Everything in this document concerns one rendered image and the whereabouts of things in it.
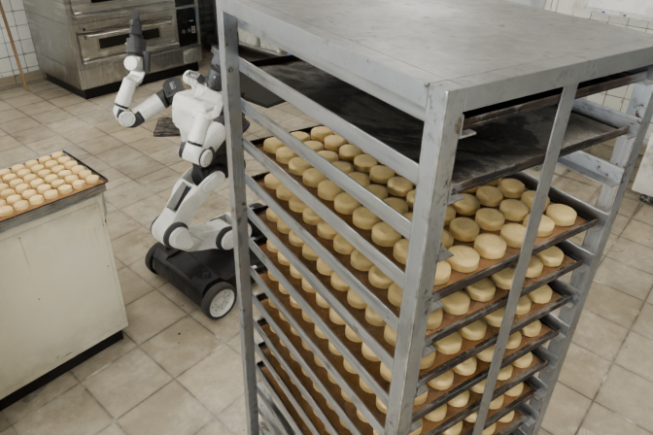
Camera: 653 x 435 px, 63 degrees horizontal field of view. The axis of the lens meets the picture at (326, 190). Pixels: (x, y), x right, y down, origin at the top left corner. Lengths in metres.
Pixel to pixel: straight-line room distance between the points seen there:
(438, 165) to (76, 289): 2.15
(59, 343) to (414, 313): 2.14
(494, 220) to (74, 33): 5.22
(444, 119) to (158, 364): 2.34
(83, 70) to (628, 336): 5.11
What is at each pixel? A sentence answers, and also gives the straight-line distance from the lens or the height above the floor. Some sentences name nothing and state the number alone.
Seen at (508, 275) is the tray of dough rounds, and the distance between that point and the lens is 1.00.
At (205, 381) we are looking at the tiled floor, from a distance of 2.67.
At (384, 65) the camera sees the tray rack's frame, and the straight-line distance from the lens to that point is 0.67.
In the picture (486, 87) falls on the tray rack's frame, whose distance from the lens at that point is 0.64.
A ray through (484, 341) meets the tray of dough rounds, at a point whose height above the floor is 1.31.
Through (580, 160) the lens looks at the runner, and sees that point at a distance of 1.06.
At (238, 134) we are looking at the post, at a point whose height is 1.53.
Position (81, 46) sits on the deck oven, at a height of 0.56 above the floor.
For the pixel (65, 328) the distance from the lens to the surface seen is 2.69.
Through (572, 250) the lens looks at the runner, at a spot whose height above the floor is 1.41.
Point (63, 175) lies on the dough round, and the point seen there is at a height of 0.92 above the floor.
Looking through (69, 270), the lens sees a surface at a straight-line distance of 2.54.
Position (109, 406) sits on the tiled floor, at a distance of 2.68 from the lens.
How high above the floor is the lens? 2.01
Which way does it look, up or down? 30 degrees down
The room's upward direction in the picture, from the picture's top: 2 degrees clockwise
